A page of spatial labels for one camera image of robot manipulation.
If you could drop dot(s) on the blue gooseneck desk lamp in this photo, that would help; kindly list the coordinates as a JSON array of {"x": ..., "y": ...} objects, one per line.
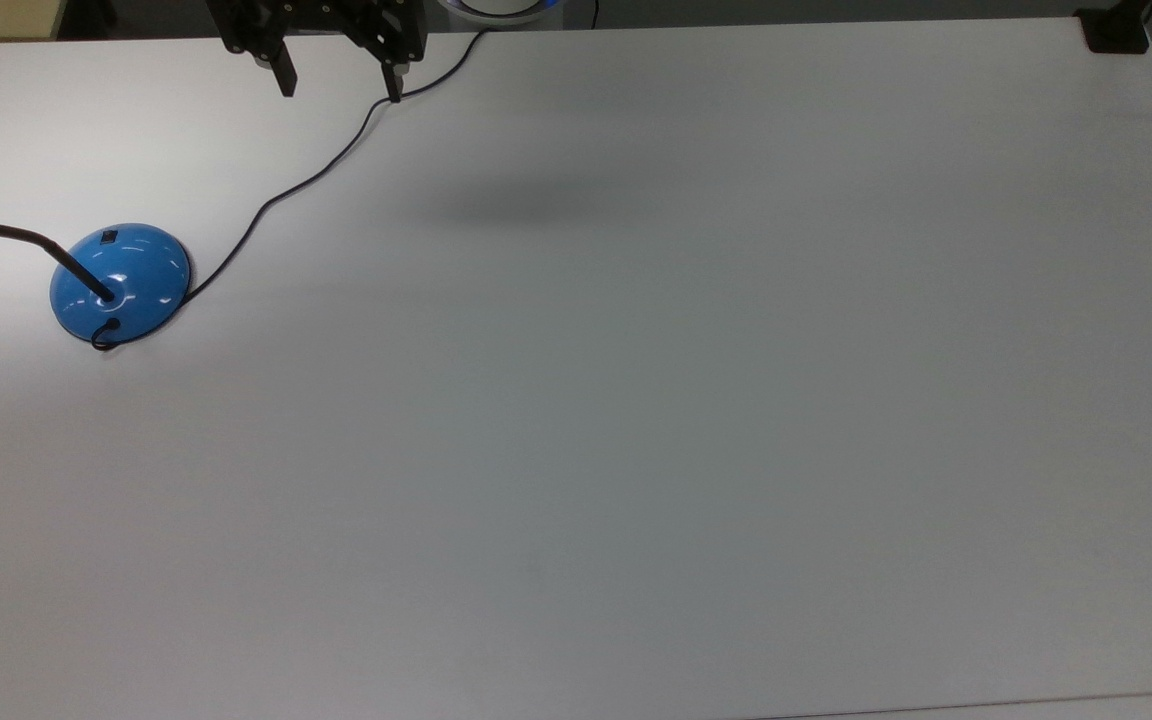
[{"x": 146, "y": 270}]

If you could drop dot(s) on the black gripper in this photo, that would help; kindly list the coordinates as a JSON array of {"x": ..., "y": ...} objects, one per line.
[{"x": 321, "y": 15}]

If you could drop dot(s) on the black table clamp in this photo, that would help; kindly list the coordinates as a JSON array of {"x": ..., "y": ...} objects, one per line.
[{"x": 1116, "y": 35}]

